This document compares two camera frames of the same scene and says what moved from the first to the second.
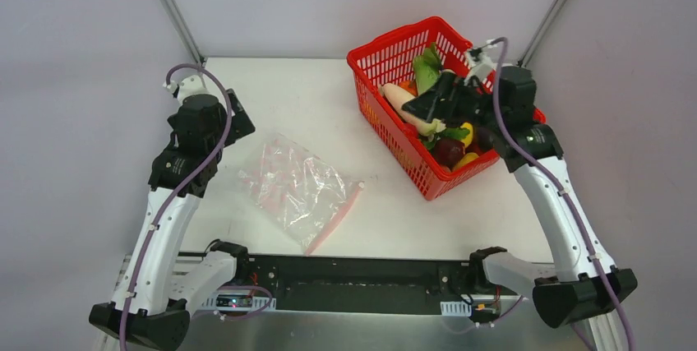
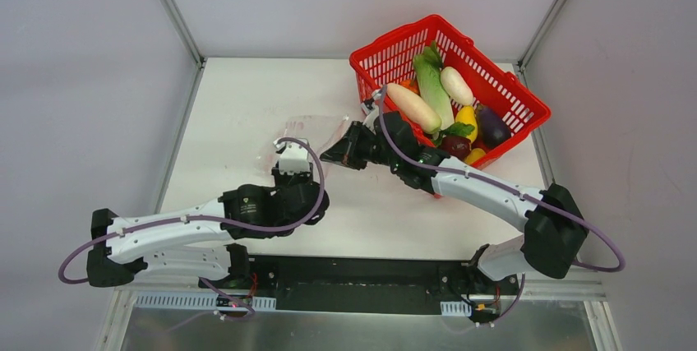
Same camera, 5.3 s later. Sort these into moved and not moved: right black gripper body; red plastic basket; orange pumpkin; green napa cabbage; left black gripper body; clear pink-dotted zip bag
Moved: left black gripper body; clear pink-dotted zip bag; right black gripper body
Not moved: red plastic basket; orange pumpkin; green napa cabbage
